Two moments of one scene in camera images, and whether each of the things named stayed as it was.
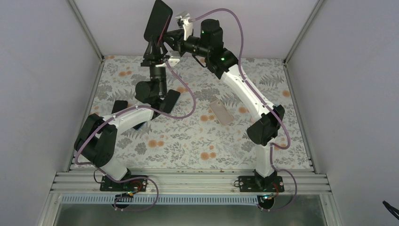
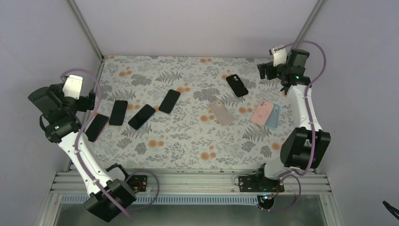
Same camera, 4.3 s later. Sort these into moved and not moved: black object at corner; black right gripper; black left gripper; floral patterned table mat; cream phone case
Moved: black right gripper; black left gripper
Not moved: cream phone case; floral patterned table mat; black object at corner
